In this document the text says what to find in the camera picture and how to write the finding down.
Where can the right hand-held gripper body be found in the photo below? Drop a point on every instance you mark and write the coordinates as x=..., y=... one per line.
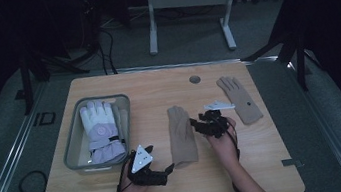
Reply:
x=215, y=120

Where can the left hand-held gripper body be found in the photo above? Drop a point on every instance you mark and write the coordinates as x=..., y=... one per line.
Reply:
x=143, y=167

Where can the beige knit glove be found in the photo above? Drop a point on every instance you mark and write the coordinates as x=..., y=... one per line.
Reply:
x=241, y=102
x=181, y=135

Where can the lavender ski glove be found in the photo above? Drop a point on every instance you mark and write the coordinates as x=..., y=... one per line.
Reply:
x=101, y=132

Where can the grey plastic bin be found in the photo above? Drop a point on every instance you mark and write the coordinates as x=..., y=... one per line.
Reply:
x=74, y=146

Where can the person's left hand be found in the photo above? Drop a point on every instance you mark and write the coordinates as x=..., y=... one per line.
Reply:
x=131, y=189

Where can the person's right hand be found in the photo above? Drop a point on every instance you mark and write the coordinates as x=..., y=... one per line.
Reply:
x=224, y=145

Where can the black metal stand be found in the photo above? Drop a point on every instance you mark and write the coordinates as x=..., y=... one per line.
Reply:
x=36, y=66
x=289, y=49

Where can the black tower with red light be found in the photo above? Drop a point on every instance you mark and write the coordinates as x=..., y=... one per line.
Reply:
x=90, y=16

